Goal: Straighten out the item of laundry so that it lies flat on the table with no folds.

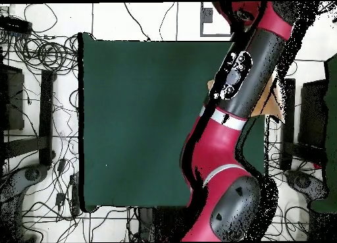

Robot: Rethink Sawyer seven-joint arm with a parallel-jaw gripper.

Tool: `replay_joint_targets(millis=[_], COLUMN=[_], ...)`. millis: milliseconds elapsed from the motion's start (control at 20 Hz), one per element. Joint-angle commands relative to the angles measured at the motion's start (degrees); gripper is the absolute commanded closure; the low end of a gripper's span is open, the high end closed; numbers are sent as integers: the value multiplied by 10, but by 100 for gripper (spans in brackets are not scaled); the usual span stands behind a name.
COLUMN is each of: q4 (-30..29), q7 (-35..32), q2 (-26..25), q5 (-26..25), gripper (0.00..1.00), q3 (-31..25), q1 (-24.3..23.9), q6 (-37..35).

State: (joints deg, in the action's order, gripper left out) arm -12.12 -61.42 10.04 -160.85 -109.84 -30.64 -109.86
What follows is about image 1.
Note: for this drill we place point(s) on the tan terry towel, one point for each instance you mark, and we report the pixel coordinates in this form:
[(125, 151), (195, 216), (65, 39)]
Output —
[(266, 106)]

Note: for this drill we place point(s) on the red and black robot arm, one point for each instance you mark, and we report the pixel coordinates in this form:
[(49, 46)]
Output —
[(218, 148)]

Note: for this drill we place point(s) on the dark green table cloth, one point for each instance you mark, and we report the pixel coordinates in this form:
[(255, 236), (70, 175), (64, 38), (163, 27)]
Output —
[(131, 121)]

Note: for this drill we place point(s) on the black power adapter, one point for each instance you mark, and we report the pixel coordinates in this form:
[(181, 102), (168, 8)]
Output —
[(60, 198), (62, 165)]

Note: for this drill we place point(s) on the black power strip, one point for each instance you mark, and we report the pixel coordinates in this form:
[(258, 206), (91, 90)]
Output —
[(75, 198), (14, 25)]

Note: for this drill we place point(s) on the black upright bar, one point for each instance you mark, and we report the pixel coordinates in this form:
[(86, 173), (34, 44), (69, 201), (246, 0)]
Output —
[(289, 108), (46, 116)]

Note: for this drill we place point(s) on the black box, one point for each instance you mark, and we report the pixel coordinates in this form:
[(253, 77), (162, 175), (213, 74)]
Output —
[(313, 114), (14, 100)]

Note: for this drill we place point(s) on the dark horizontal beam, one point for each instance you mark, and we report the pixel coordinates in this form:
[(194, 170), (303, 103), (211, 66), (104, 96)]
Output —
[(23, 146)]

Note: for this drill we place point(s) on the green cloth beside table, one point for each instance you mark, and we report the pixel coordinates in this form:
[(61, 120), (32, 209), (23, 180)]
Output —
[(332, 121)]

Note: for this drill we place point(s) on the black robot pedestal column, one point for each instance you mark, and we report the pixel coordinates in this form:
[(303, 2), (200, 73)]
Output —
[(163, 224)]

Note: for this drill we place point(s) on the grey square floor frame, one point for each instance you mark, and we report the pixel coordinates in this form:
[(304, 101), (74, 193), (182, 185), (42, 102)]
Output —
[(210, 35)]

